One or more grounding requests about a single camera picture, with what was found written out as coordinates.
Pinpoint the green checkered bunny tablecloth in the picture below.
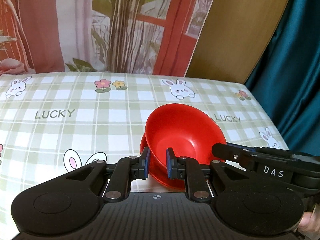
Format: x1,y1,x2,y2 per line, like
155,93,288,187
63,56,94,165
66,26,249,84
0,71,291,232

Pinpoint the teal curtain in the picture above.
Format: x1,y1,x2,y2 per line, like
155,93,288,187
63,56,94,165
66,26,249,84
244,0,320,157

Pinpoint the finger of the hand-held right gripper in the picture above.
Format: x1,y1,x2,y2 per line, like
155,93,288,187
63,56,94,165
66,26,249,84
240,146,299,160
211,143,256,172

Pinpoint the wooden board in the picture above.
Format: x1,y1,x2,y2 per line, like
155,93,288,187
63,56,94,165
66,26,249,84
184,0,297,85

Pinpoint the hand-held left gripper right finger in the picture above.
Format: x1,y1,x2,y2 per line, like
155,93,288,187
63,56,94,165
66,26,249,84
166,147,227,202

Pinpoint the red flared plastic bowl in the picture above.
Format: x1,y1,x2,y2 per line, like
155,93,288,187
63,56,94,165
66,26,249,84
145,103,227,172
140,132,213,191

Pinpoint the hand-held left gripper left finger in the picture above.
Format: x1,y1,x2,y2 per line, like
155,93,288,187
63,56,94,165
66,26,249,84
65,147,151,203

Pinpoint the person's right hand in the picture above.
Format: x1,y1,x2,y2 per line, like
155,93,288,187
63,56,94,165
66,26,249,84
298,211,320,235

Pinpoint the printed room scene wall cloth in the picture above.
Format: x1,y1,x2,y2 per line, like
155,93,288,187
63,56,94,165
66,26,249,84
0,0,221,78

